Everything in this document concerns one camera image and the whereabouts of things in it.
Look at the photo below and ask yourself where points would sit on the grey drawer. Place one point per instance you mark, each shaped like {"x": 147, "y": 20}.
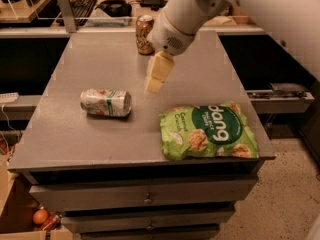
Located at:
{"x": 154, "y": 218}
{"x": 197, "y": 232}
{"x": 143, "y": 193}

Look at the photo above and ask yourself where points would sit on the black headphones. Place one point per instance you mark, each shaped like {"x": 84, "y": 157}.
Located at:
{"x": 115, "y": 8}

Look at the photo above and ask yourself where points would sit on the left metal bracket post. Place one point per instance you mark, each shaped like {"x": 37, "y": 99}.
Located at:
{"x": 67, "y": 16}

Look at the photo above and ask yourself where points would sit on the gold brown soda can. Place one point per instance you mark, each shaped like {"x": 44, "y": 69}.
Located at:
{"x": 144, "y": 25}

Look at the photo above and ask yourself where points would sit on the green dang chips bag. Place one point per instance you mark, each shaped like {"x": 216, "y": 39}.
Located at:
{"x": 207, "y": 132}

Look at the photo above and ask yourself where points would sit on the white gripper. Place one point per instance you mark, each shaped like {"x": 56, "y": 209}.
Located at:
{"x": 167, "y": 36}

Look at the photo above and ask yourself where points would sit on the grey drawer cabinet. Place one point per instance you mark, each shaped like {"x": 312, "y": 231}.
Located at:
{"x": 63, "y": 144}

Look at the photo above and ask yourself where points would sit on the top grey drawer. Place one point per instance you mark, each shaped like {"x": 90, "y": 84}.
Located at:
{"x": 143, "y": 193}

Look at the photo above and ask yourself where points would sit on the middle grey drawer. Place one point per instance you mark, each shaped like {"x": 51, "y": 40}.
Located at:
{"x": 154, "y": 218}

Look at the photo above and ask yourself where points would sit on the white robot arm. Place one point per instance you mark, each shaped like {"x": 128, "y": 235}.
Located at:
{"x": 294, "y": 25}

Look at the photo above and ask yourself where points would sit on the white green 7up can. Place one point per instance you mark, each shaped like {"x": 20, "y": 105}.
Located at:
{"x": 104, "y": 102}

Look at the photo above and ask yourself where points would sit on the bottom grey drawer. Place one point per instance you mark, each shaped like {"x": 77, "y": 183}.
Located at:
{"x": 197, "y": 232}

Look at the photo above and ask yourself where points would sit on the red bottle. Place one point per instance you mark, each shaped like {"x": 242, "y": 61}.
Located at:
{"x": 53, "y": 220}

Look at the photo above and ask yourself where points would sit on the white power strip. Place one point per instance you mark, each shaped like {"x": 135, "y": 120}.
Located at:
{"x": 8, "y": 97}

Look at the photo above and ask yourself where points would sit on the black keyboard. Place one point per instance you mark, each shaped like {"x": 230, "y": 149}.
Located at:
{"x": 81, "y": 9}

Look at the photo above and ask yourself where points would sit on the orange ball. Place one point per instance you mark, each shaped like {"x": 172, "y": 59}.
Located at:
{"x": 40, "y": 216}

